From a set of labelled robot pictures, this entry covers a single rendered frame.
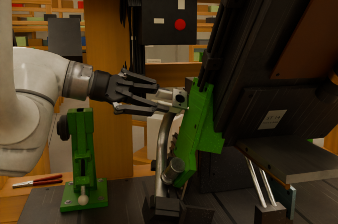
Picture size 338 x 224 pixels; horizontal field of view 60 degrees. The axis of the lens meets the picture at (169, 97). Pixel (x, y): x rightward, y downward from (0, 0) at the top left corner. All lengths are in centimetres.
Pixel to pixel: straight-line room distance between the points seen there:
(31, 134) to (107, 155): 49
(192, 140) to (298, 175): 23
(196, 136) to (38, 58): 39
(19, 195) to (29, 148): 48
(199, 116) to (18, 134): 37
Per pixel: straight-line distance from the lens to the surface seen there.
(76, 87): 70
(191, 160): 68
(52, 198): 99
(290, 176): 59
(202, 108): 66
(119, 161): 107
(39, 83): 68
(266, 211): 71
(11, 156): 63
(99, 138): 104
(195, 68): 113
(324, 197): 104
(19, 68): 70
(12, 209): 103
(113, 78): 75
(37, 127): 62
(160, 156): 81
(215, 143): 71
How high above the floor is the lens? 138
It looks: 12 degrees down
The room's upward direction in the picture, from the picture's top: straight up
